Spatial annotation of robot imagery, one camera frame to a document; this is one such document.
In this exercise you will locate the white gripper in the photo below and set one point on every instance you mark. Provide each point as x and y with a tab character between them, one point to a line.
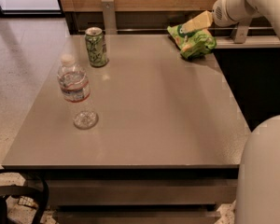
224	13

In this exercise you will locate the green rice chip bag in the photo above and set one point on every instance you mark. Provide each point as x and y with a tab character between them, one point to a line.
194	44

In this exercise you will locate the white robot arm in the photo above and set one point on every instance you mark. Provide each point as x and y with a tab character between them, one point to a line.
254	77

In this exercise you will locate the clear plastic water bottle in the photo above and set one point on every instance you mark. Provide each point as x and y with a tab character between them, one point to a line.
75	88

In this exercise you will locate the green soda can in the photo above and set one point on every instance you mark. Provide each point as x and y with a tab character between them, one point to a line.
96	47

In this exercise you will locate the upper grey table drawer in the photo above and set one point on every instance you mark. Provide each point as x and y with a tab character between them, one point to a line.
141	192

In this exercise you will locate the grey table drawer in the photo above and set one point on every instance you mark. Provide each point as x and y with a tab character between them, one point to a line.
141	192
155	217

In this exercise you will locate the lower grey table drawer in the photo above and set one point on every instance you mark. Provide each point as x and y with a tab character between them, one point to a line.
155	217

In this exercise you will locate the black chair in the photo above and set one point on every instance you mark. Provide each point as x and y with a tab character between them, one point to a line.
41	198

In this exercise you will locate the right metal wall bracket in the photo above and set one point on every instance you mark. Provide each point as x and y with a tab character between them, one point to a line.
240	31

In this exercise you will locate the metal wall bracket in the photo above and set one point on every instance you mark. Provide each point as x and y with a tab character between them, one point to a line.
240	31
109	15

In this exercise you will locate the left metal wall bracket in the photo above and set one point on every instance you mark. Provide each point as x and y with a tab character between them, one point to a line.
109	15

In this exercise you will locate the horizontal metal rail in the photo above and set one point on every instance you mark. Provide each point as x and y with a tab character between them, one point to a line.
161	30

